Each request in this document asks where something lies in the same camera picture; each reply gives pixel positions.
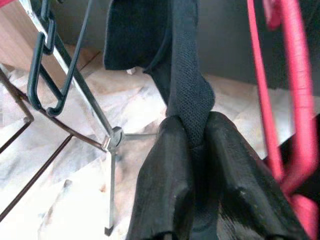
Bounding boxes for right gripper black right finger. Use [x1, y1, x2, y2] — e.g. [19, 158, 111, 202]
[204, 111, 310, 240]

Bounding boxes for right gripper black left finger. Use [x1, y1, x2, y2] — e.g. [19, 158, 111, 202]
[126, 115, 196, 240]

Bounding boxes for black garment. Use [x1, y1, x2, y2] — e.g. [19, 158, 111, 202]
[103, 0, 216, 226]

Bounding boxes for red plastic hanger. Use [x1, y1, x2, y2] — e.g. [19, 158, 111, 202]
[246, 0, 320, 240]

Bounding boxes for silver clothes rack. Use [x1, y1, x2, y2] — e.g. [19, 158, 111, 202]
[21, 0, 157, 237]

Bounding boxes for black TV cabinet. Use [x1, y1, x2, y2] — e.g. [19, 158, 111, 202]
[53, 0, 320, 91]

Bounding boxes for marble pattern folding table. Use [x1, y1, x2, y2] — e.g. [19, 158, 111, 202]
[0, 0, 110, 222]

